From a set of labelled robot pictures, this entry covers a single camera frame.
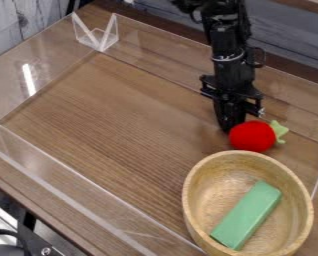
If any clear acrylic enclosure wall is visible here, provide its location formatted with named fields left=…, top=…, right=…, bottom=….
left=0, top=10, right=318, bottom=256

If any black metal table bracket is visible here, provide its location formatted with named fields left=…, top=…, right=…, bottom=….
left=18, top=209, right=66, bottom=256

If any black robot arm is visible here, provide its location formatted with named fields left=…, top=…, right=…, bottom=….
left=170, top=0, right=265, bottom=133

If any oval wooden bowl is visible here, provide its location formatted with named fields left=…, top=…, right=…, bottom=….
left=182, top=150, right=315, bottom=256

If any red plush strawberry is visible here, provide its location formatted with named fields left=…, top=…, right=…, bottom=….
left=229, top=120, right=289, bottom=152

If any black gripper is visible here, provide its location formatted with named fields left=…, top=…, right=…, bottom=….
left=200, top=49, right=264, bottom=131

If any black cable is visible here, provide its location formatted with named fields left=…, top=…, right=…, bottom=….
left=0, top=228, right=26, bottom=256

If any green rectangular block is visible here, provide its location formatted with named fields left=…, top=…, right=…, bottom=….
left=210, top=181, right=282, bottom=251

